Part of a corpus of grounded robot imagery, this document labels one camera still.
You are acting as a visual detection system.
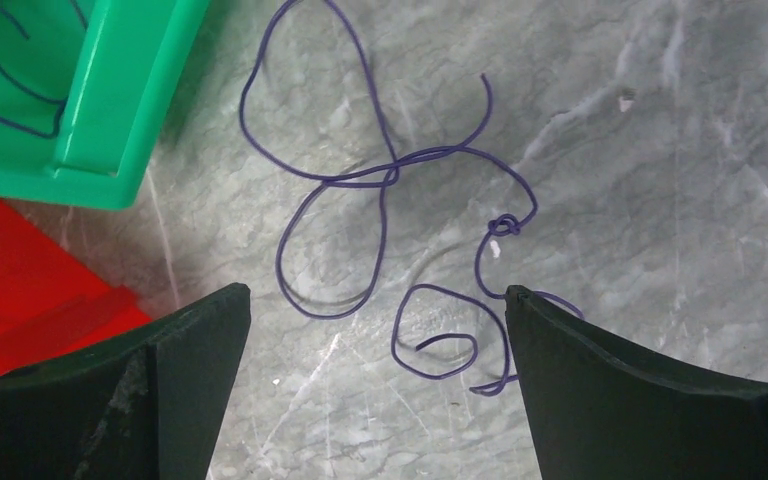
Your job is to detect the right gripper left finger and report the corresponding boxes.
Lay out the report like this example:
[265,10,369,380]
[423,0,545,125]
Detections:
[0,283,251,479]

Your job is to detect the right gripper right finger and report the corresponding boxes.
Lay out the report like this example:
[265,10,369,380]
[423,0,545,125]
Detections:
[505,285,768,479]

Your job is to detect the right red plastic bin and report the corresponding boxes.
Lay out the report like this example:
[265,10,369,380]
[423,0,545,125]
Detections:
[0,200,151,376]

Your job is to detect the green plastic bin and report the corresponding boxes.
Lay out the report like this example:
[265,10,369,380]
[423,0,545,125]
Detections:
[0,1,208,210]

